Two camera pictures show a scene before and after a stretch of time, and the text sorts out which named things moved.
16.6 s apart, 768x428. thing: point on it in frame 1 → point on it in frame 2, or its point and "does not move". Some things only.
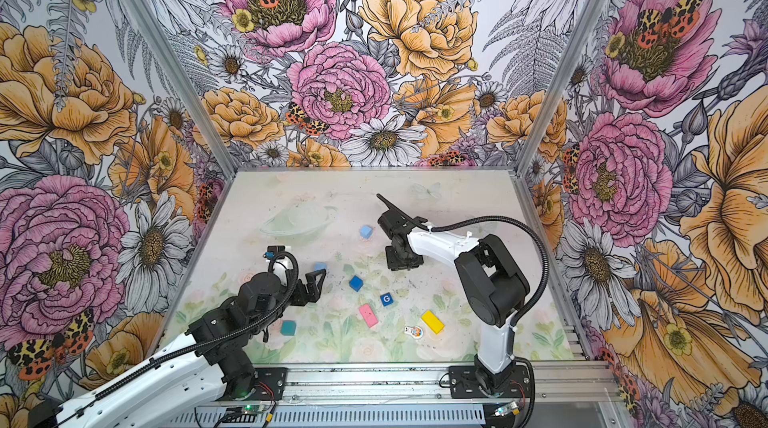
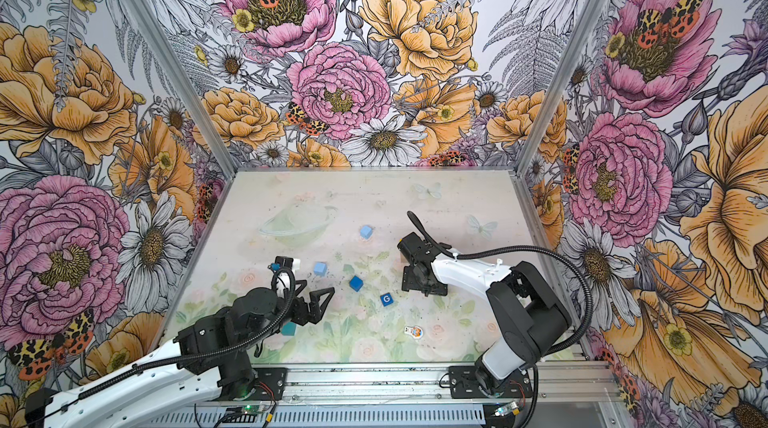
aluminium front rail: [427, 383] does not move
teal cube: [288, 328] does not move
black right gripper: [394, 265] → [408, 282]
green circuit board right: [511, 407] does not move
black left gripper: [313, 289] → [302, 316]
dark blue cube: [356, 283] does not move
